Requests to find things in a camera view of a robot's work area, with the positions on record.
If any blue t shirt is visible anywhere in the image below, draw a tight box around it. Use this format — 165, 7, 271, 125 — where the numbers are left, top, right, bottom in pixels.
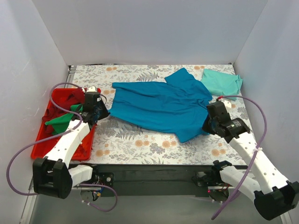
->
110, 68, 212, 143

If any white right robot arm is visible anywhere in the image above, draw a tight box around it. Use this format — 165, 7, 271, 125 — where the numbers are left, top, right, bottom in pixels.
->
203, 101, 299, 220

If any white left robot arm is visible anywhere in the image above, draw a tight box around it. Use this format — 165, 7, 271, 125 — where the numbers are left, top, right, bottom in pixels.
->
33, 86, 109, 199

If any red plastic bin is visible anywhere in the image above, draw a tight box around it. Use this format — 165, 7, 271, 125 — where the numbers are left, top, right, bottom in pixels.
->
30, 88, 102, 161

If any dark red t shirt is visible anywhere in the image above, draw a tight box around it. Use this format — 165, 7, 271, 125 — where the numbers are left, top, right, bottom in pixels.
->
43, 88, 85, 128

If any floral patterned table mat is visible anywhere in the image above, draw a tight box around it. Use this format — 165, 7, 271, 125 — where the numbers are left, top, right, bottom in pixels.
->
70, 65, 244, 165

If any folded mint green t shirt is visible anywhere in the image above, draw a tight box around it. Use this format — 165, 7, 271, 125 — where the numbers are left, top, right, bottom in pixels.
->
201, 69, 243, 96

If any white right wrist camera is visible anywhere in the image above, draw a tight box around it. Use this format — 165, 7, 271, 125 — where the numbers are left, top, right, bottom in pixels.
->
218, 98, 232, 111

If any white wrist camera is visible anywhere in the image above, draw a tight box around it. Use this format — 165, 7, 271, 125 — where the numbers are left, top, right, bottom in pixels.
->
218, 98, 232, 111
82, 86, 98, 93

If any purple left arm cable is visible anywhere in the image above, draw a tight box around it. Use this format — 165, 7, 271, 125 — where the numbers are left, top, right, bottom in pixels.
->
6, 82, 85, 196

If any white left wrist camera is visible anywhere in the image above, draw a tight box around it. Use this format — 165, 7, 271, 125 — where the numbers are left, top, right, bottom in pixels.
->
82, 86, 98, 93

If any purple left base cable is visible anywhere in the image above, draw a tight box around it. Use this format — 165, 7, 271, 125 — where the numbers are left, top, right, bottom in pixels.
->
79, 183, 118, 212

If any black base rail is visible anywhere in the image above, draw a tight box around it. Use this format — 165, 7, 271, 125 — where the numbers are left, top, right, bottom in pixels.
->
72, 164, 236, 198

